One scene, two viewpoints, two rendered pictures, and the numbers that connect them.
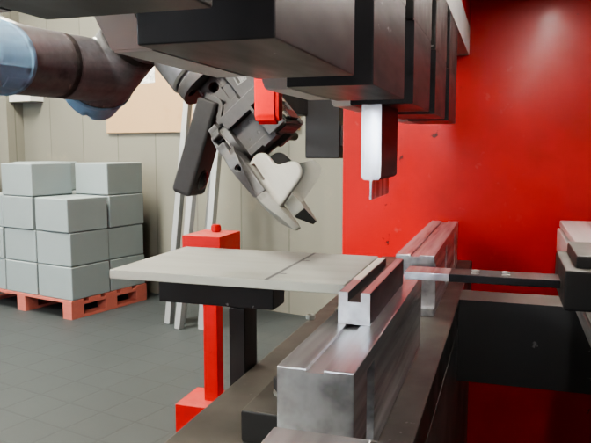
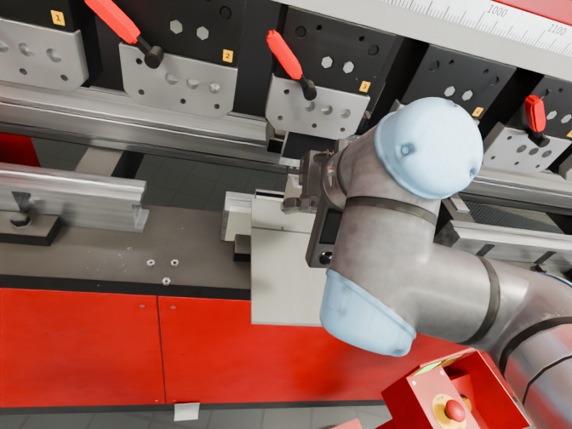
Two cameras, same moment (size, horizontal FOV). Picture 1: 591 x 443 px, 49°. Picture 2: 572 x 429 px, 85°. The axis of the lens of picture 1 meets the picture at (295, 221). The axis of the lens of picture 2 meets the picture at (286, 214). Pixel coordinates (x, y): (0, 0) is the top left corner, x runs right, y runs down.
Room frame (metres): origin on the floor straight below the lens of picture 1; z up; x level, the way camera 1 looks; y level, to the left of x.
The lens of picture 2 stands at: (1.00, 0.33, 1.42)
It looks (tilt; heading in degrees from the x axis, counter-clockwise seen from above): 42 degrees down; 235
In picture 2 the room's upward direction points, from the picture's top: 19 degrees clockwise
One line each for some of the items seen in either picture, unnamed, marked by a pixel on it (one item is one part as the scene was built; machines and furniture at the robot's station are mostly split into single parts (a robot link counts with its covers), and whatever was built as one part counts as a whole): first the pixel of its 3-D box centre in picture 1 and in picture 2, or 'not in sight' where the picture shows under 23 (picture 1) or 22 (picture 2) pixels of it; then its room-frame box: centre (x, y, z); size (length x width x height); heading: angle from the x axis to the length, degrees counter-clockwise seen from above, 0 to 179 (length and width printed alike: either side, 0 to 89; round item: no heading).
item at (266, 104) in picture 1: (274, 67); not in sight; (0.58, 0.02, 1.20); 0.04 x 0.02 x 0.10; 72
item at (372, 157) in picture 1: (380, 152); (311, 146); (0.70, -0.09, 1.13); 0.10 x 0.02 x 0.10; 162
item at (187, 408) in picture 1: (213, 327); not in sight; (2.57, 0.33, 0.42); 0.25 x 0.20 x 0.83; 72
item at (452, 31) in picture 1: (426, 72); (20, 6); (1.11, -0.22, 1.26); 0.15 x 0.09 x 0.17; 162
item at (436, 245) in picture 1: (432, 259); (4, 191); (1.23, -0.26, 0.92); 0.50 x 0.06 x 0.10; 162
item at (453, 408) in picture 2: not in sight; (452, 412); (0.48, 0.35, 0.79); 0.04 x 0.04 x 0.04
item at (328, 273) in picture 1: (251, 266); (300, 254); (0.75, 0.05, 1.00); 0.26 x 0.18 x 0.01; 72
